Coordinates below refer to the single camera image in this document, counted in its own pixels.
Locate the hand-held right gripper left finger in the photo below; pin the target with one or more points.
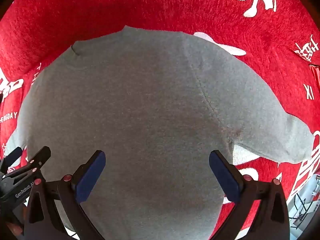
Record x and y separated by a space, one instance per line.
91 175

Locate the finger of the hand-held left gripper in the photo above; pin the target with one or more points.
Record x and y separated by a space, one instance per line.
40 157
13 156

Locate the grey sweater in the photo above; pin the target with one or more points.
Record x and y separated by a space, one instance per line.
150 105

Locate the red printed cushion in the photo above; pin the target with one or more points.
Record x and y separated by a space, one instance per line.
315 73

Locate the black metal rack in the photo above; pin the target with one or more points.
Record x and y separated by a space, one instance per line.
295 202

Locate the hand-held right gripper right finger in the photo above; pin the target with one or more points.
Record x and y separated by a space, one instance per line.
223 175

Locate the red printed blanket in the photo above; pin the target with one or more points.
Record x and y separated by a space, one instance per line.
150 5

